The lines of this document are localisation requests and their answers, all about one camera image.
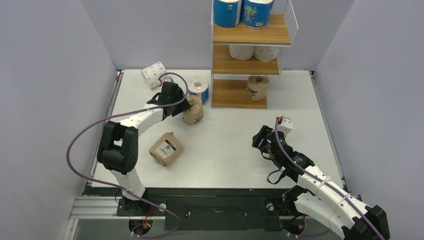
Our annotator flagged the white floral roll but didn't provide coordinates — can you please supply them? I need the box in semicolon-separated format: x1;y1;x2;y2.
140;61;166;89
228;44;255;61
254;45;279;62

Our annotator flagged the white wire wooden shelf rack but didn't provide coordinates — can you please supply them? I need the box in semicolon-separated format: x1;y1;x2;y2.
209;0;299;109

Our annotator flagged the brown roll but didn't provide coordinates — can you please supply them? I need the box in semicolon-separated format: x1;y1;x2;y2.
247;75;270;102
182;95;203;125
148;132;184;167

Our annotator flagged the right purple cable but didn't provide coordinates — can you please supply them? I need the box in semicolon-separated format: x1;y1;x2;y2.
274;116;387;240

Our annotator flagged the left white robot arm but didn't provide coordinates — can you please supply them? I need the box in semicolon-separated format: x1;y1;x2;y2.
97;82;190;215

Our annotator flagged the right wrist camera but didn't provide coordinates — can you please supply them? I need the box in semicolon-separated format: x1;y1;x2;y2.
277;116;293;136

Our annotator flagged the blue wrapped roll back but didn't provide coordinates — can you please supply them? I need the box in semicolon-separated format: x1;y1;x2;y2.
187;76;209;104

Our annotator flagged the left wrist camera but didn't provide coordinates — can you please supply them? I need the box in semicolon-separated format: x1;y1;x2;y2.
159;76;174;84

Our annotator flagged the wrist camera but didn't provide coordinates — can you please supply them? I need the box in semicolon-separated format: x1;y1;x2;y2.
159;76;174;84
277;116;293;136

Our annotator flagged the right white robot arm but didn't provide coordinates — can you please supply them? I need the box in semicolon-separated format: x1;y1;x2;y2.
252;125;391;240

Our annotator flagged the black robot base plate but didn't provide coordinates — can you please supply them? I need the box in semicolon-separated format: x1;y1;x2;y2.
116;188;305;234

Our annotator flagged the blue roll front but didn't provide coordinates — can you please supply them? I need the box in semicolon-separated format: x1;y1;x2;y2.
213;0;242;28

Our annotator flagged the blue roll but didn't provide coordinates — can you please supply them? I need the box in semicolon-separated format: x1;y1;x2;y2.
241;0;274;29
213;0;242;28
187;76;209;104

